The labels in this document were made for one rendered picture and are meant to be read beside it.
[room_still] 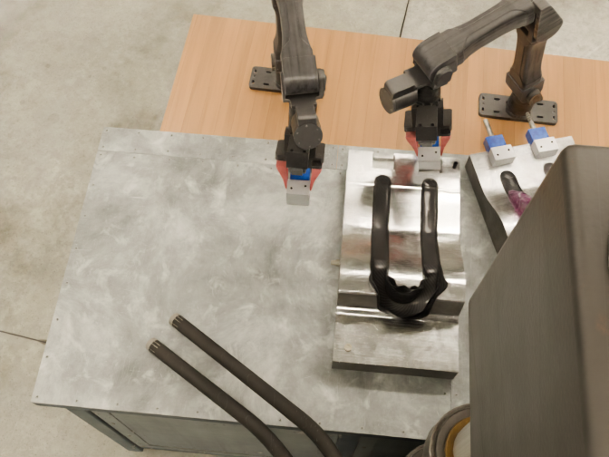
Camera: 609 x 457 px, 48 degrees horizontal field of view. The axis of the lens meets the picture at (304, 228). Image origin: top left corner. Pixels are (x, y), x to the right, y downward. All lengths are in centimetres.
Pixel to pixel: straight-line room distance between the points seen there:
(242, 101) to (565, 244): 157
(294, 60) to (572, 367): 114
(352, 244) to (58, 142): 164
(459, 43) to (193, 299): 79
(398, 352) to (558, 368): 117
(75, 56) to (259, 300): 181
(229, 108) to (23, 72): 147
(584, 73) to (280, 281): 100
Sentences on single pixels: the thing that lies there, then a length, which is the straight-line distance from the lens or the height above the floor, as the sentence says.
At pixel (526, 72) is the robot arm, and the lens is 169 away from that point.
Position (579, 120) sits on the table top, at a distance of 192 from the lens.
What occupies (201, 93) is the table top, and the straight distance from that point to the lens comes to 186.
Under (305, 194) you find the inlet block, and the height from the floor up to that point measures 96.
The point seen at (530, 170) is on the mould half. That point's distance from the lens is 172.
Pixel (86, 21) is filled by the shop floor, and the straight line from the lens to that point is 323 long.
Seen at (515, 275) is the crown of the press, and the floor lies 192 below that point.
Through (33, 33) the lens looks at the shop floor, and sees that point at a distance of 326.
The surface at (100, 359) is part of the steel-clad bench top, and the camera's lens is 158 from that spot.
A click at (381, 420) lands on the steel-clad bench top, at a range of 149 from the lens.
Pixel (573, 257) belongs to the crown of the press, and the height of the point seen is 200.
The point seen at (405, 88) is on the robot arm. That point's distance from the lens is 142.
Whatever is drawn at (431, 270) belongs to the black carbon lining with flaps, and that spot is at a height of 92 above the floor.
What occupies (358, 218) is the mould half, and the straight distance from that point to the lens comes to 155.
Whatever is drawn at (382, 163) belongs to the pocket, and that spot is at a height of 86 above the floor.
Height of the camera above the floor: 226
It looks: 64 degrees down
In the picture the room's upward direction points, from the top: straight up
